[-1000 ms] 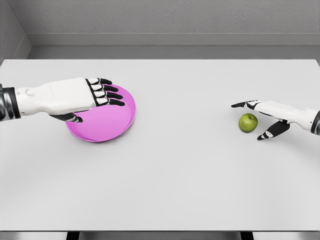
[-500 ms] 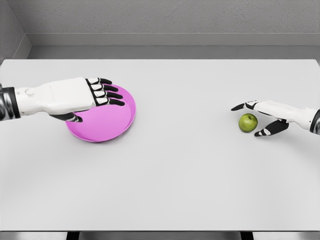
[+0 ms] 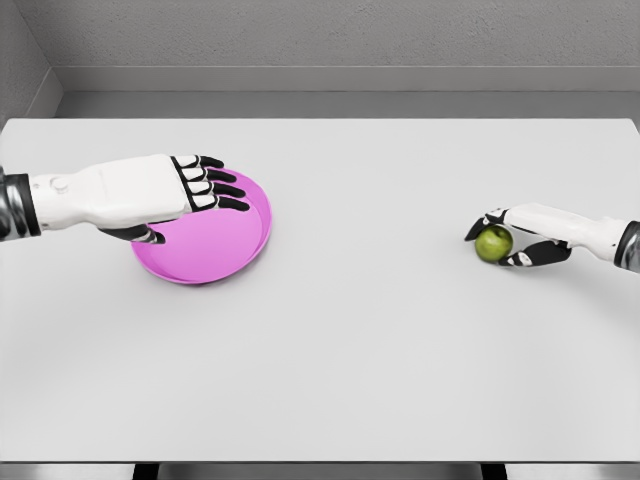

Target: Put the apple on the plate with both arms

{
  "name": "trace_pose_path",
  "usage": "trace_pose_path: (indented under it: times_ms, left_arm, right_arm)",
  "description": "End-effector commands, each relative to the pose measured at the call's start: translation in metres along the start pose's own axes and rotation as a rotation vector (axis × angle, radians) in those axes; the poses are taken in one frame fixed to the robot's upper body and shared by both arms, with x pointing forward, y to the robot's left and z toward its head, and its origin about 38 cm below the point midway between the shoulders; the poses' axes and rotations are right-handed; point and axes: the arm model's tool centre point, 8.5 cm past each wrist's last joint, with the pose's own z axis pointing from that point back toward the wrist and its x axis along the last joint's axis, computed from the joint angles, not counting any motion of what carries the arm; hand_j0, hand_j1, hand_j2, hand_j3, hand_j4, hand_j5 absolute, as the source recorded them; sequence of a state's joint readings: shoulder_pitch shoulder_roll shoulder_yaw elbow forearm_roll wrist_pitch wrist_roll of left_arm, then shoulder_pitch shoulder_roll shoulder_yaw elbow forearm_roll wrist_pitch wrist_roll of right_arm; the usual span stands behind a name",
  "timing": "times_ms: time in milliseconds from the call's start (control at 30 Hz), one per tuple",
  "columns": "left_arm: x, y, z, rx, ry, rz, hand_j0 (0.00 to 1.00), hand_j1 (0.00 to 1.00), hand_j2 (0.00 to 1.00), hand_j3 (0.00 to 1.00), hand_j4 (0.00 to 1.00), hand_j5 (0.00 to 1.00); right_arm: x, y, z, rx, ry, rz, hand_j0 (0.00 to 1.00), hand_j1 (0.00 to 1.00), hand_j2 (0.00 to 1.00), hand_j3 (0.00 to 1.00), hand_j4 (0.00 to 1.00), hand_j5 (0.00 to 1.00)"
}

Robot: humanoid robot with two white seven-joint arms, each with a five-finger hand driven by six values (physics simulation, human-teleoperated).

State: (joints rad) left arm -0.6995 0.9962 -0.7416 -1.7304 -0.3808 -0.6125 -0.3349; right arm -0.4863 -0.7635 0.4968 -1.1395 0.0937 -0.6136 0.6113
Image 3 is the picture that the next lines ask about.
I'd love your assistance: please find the green apple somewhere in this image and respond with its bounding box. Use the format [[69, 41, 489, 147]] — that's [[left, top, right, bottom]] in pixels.
[[474, 224, 515, 264]]

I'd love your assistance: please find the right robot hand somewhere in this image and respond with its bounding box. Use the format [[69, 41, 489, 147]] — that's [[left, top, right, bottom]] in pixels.
[[464, 202, 584, 269]]

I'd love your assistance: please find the pink round plate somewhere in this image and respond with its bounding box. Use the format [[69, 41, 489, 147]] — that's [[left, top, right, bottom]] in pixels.
[[130, 167, 274, 286]]

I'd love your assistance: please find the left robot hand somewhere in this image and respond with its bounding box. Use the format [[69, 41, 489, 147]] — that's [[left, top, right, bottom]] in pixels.
[[87, 153, 251, 246]]

